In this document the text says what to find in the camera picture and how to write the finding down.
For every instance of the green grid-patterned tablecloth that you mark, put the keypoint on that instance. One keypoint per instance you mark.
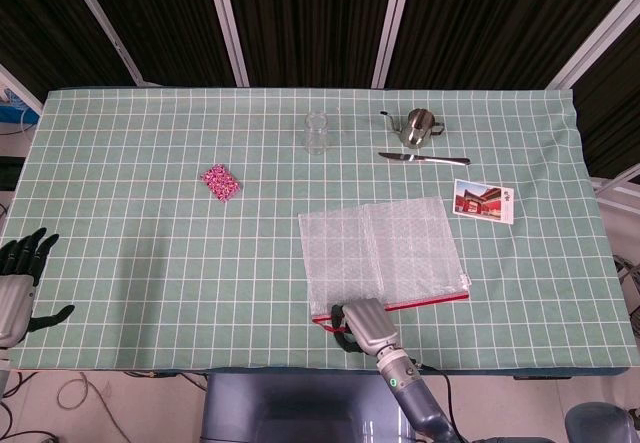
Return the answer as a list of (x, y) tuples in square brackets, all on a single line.
[(165, 263)]

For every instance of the white aluminium frame post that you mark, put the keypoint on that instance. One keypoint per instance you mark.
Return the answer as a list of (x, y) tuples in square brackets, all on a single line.
[(227, 23), (595, 38), (20, 88), (392, 23)]

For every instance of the white aluminium frame rail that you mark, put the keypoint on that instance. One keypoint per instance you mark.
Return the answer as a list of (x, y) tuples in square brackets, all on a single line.
[(617, 183)]

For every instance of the steel table knife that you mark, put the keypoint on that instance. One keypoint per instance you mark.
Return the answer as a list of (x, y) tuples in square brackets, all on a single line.
[(425, 159)]

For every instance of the red building postcard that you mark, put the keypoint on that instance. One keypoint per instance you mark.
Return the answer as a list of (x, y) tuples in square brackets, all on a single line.
[(482, 202)]

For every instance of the grey-blue robot torso base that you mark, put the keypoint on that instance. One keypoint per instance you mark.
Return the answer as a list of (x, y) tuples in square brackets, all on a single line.
[(300, 408)]

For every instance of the clear red-zip pouch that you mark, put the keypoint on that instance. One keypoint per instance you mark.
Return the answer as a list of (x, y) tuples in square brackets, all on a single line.
[(380, 258)]

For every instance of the steel gooseneck pitcher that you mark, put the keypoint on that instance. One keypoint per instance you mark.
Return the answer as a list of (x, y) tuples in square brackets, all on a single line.
[(417, 125)]

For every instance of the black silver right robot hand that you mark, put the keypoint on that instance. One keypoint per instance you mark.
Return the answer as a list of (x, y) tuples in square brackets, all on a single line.
[(370, 325)]

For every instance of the pink patterned small pack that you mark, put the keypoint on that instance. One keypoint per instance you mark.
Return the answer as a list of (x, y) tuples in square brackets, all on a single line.
[(219, 182)]

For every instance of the blue white poster board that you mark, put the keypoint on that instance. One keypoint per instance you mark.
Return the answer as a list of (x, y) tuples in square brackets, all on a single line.
[(12, 110)]

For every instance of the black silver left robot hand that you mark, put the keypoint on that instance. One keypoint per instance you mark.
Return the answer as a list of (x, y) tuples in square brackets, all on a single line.
[(14, 298)]

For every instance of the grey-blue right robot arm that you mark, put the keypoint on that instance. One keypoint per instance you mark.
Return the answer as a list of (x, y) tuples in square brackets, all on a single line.
[(415, 398)]

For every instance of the thin white frame post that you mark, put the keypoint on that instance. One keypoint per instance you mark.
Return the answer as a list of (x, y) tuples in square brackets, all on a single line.
[(102, 20)]

